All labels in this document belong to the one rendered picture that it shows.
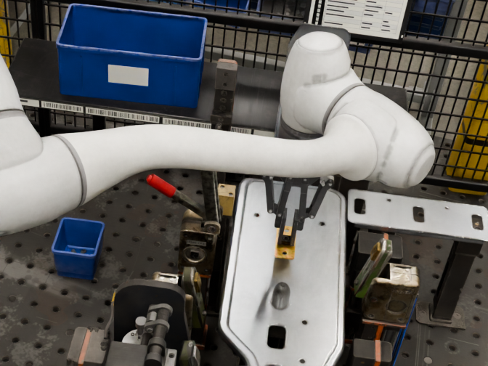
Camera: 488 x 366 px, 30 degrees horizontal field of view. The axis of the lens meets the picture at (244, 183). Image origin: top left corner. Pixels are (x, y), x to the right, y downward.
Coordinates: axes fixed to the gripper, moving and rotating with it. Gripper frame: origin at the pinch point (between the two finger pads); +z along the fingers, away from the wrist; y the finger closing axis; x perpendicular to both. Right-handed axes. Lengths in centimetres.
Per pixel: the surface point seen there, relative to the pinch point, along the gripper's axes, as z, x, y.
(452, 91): 106, 202, 73
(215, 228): 0.3, -2.6, -13.3
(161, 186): -6.8, -0.9, -23.8
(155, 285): -12.2, -28.8, -20.4
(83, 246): 36, 21, -44
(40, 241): 37, 22, -54
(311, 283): 6.6, -7.2, 5.6
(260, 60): 92, 186, -10
